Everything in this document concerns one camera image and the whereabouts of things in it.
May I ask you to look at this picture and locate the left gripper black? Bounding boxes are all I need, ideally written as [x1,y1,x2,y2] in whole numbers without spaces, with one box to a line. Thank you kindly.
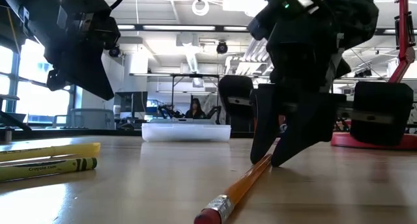
[32,21,115,101]

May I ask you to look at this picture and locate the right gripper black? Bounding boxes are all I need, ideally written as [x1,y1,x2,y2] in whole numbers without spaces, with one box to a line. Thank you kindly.
[218,25,414,168]

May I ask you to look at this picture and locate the orange pencil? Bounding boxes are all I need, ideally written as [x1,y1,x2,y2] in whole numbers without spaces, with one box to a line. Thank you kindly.
[194,153,273,224]

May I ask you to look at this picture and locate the clear plastic supply box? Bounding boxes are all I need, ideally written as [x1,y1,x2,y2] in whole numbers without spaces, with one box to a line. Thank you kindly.
[141,122,232,143]

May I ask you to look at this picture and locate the black computer monitor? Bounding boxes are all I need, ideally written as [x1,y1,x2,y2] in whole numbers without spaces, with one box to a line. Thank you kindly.
[113,91,149,113]

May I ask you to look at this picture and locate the yellow highlighter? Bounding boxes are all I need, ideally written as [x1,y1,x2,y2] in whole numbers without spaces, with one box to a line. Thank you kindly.
[0,142,102,163]

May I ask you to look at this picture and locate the person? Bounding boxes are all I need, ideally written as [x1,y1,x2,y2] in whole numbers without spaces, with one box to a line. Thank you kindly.
[184,98,207,120]

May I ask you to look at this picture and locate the ceiling light strip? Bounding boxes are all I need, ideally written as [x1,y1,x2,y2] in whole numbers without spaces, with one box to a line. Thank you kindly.
[142,24,216,32]

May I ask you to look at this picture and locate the yellow-green crayon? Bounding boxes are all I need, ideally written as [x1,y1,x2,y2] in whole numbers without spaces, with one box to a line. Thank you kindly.
[0,157,98,183]

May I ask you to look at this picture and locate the red desk lamp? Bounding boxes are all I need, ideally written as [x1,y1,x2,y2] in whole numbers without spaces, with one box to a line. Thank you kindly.
[330,0,417,150]

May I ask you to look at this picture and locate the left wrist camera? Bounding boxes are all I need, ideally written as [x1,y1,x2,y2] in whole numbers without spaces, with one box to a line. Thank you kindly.
[57,0,121,51]

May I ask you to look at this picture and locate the white ceiling duct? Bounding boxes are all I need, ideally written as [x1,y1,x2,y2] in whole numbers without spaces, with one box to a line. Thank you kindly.
[182,43,200,74]

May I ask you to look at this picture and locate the black background workstation frame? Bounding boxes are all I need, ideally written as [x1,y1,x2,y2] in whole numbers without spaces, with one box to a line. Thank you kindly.
[130,72,223,120]

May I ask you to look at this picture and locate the white coiled cable ring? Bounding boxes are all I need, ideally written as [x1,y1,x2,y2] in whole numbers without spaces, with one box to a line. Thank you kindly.
[191,0,210,17]

